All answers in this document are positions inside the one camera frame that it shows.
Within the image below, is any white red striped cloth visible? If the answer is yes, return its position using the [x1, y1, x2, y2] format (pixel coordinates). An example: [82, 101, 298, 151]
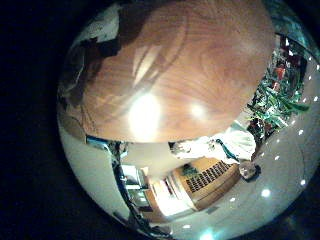
[74, 4, 121, 44]

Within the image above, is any wooden slotted cabinet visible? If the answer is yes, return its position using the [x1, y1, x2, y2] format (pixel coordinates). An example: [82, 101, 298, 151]
[171, 155, 242, 212]

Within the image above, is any green leafy plant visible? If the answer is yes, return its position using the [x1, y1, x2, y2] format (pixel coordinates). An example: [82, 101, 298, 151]
[245, 42, 312, 135]

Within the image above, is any black frame post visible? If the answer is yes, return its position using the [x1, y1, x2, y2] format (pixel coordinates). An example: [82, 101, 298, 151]
[108, 139, 154, 236]

